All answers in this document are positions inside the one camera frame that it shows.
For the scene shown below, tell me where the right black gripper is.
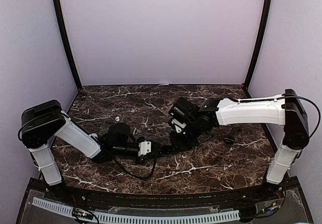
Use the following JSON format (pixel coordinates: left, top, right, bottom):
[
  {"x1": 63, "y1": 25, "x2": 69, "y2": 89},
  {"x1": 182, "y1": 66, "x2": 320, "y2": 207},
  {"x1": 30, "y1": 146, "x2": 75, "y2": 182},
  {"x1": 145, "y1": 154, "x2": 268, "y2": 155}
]
[{"x1": 169, "y1": 119, "x2": 203, "y2": 154}]

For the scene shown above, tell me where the black frame post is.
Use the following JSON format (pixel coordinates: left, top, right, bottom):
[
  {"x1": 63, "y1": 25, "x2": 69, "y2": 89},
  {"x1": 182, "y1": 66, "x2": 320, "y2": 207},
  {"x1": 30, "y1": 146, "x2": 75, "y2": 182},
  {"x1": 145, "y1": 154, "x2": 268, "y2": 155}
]
[
  {"x1": 243, "y1": 0, "x2": 271, "y2": 91},
  {"x1": 53, "y1": 0, "x2": 83, "y2": 91}
]

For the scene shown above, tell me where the black front rail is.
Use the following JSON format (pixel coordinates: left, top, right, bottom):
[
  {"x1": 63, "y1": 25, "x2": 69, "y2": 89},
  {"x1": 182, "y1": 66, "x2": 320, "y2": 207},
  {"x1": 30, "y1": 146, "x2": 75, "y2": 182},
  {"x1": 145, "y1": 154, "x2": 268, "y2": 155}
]
[{"x1": 55, "y1": 186, "x2": 264, "y2": 208}]

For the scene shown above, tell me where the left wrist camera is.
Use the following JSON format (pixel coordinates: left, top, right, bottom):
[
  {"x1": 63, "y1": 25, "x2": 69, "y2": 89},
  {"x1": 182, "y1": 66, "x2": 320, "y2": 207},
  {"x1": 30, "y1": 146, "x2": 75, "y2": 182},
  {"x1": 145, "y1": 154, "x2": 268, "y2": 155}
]
[{"x1": 138, "y1": 140, "x2": 152, "y2": 157}]

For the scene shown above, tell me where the right black frame post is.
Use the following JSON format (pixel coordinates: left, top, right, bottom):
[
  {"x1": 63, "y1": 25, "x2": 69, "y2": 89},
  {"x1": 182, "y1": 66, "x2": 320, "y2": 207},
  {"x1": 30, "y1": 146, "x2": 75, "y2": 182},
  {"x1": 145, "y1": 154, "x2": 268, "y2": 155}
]
[{"x1": 243, "y1": 0, "x2": 271, "y2": 91}]

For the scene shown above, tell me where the black charging case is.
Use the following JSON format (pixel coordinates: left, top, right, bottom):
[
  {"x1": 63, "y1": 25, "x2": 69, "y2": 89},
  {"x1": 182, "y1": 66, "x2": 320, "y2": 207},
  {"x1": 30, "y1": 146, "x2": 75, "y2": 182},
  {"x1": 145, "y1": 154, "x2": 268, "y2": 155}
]
[
  {"x1": 223, "y1": 135, "x2": 235, "y2": 145},
  {"x1": 159, "y1": 145, "x2": 174, "y2": 156}
]

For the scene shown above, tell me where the white slotted cable duct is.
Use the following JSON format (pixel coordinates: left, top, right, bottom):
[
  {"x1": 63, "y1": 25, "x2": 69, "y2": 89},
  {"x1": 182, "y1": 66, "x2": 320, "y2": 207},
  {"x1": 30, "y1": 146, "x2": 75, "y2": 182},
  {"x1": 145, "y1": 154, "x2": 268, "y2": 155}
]
[{"x1": 31, "y1": 197, "x2": 240, "y2": 223}]

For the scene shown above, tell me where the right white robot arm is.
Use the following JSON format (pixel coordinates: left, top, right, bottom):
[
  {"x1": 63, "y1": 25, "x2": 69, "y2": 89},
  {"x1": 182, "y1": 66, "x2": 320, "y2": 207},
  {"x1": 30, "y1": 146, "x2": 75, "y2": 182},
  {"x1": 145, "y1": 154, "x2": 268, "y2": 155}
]
[{"x1": 169, "y1": 89, "x2": 316, "y2": 201}]

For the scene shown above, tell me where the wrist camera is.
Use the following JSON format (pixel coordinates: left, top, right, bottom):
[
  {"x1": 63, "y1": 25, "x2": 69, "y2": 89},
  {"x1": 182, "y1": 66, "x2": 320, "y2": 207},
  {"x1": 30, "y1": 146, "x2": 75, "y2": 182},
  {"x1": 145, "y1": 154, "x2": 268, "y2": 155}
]
[
  {"x1": 169, "y1": 118, "x2": 186, "y2": 134},
  {"x1": 138, "y1": 140, "x2": 152, "y2": 157}
]

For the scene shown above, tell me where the left black frame post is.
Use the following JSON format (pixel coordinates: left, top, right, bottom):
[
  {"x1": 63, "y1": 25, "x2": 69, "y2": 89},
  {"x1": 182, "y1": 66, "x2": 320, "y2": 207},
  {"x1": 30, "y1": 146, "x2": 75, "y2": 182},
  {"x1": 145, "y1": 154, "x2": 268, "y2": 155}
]
[{"x1": 53, "y1": 0, "x2": 83, "y2": 91}]

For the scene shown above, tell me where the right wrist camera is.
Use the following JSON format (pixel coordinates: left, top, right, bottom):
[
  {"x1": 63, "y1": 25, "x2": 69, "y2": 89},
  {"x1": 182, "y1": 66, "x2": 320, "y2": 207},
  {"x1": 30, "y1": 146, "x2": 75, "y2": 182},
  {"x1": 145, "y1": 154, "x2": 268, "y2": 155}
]
[{"x1": 169, "y1": 118, "x2": 186, "y2": 134}]

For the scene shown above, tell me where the black closed charging case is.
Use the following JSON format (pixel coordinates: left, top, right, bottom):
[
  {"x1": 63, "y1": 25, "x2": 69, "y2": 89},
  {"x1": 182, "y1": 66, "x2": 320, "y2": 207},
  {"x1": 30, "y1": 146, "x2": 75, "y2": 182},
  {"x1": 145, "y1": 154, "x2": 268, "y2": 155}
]
[{"x1": 223, "y1": 135, "x2": 235, "y2": 145}]

